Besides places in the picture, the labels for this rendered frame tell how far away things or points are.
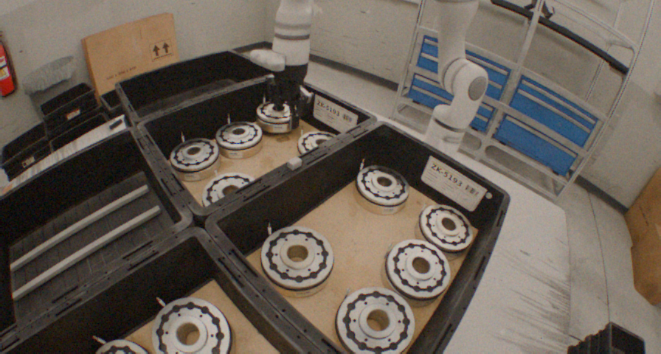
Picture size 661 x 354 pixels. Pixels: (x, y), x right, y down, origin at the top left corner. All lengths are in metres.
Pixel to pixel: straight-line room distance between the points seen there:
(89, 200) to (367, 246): 0.54
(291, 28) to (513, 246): 0.75
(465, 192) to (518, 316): 0.34
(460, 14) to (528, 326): 0.68
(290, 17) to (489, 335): 0.73
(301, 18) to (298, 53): 0.07
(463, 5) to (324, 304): 0.55
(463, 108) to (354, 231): 0.36
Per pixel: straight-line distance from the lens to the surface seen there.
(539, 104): 2.25
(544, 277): 0.84
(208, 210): 0.35
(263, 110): 0.65
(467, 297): 0.34
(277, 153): 0.59
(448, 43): 0.62
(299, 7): 0.54
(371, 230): 0.47
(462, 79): 0.61
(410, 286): 0.40
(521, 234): 0.87
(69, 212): 0.64
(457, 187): 0.53
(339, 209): 0.49
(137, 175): 0.62
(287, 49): 0.53
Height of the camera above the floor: 1.19
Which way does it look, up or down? 40 degrees down
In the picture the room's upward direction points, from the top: 9 degrees clockwise
